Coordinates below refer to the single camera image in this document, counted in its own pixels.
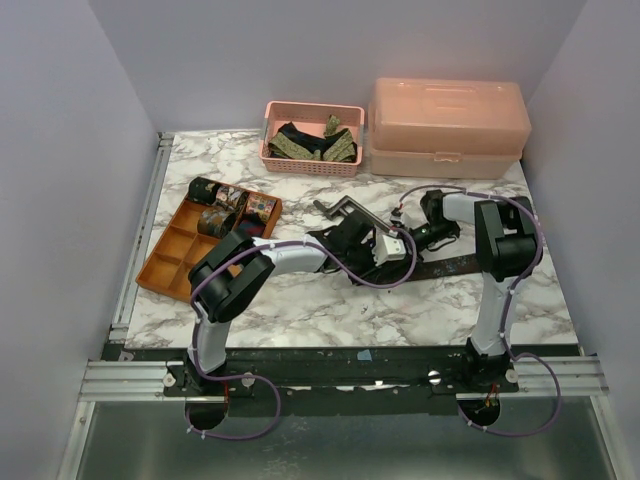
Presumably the black tie in basket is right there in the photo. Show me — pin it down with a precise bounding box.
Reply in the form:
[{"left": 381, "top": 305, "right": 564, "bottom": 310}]
[{"left": 272, "top": 122, "right": 363, "bottom": 166}]

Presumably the orange wooden divided tray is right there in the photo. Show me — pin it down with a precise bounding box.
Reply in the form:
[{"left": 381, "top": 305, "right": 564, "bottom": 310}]
[{"left": 137, "top": 185, "right": 282, "bottom": 303}]

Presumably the grey floral rolled tie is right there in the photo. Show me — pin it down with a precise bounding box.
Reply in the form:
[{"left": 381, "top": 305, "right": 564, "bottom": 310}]
[{"left": 215, "top": 185, "right": 249, "bottom": 211}]

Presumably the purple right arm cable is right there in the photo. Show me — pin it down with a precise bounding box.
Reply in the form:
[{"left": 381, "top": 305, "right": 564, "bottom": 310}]
[{"left": 394, "top": 184, "right": 564, "bottom": 439}]

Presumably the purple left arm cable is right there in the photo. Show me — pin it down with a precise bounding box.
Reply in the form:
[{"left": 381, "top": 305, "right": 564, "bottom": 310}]
[{"left": 187, "top": 229, "right": 419, "bottom": 442}]

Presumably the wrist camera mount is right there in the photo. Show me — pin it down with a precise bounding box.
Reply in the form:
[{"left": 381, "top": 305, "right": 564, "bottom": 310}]
[
  {"left": 390, "top": 204, "right": 413, "bottom": 230},
  {"left": 372, "top": 232, "right": 406, "bottom": 266}
]

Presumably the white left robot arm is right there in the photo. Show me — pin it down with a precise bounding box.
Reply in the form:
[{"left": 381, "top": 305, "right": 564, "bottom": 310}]
[{"left": 187, "top": 212, "right": 411, "bottom": 395}]

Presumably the dark metal crank handle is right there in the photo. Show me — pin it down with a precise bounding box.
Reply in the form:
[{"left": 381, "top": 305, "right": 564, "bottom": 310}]
[{"left": 313, "top": 195, "right": 397, "bottom": 237}]

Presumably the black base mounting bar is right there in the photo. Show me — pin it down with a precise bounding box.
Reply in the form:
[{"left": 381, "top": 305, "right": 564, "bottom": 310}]
[{"left": 102, "top": 344, "right": 521, "bottom": 419}]

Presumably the colourful patterned rolled tie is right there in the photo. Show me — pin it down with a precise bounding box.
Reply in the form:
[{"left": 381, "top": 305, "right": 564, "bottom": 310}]
[{"left": 245, "top": 193, "right": 277, "bottom": 223}]

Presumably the gold floral rolled tie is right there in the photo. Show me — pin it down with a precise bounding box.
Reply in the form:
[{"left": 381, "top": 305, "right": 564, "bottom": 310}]
[{"left": 197, "top": 207, "right": 237, "bottom": 239}]

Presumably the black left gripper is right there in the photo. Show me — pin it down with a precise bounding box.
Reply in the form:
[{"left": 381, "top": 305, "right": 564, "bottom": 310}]
[{"left": 341, "top": 239, "right": 387, "bottom": 286}]

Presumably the dark green rolled tie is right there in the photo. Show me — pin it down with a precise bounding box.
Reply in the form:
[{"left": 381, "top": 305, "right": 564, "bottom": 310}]
[{"left": 187, "top": 177, "right": 220, "bottom": 206}]

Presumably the navy maroon striped rolled tie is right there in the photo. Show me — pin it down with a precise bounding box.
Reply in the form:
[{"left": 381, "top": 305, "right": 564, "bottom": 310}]
[{"left": 236, "top": 215, "right": 266, "bottom": 238}]

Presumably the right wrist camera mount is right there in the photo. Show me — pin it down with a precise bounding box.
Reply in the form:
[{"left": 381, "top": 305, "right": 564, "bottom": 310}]
[{"left": 390, "top": 204, "right": 413, "bottom": 230}]

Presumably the dark brown blue floral tie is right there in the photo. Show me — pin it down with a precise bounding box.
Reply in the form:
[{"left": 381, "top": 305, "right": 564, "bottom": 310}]
[{"left": 379, "top": 253, "right": 481, "bottom": 286}]

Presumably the pink plastic basket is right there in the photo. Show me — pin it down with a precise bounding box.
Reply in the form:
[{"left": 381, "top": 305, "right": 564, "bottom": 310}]
[{"left": 259, "top": 101, "right": 365, "bottom": 177}]

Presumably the olive green patterned tie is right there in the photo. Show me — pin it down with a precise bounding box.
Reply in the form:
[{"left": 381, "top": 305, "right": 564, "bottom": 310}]
[{"left": 267, "top": 115, "right": 359, "bottom": 164}]

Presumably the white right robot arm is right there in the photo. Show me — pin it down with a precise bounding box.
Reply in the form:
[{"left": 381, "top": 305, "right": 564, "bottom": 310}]
[{"left": 420, "top": 189, "right": 543, "bottom": 392}]

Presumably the pink plastic storage box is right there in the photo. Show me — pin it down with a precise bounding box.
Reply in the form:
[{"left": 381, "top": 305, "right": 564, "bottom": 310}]
[{"left": 367, "top": 78, "right": 532, "bottom": 180}]

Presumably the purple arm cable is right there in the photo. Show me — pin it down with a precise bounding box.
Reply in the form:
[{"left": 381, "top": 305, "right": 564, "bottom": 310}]
[
  {"left": 187, "top": 229, "right": 419, "bottom": 442},
  {"left": 394, "top": 184, "right": 564, "bottom": 439}
]

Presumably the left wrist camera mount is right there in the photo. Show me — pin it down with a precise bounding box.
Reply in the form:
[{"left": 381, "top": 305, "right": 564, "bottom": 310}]
[{"left": 372, "top": 232, "right": 406, "bottom": 266}]

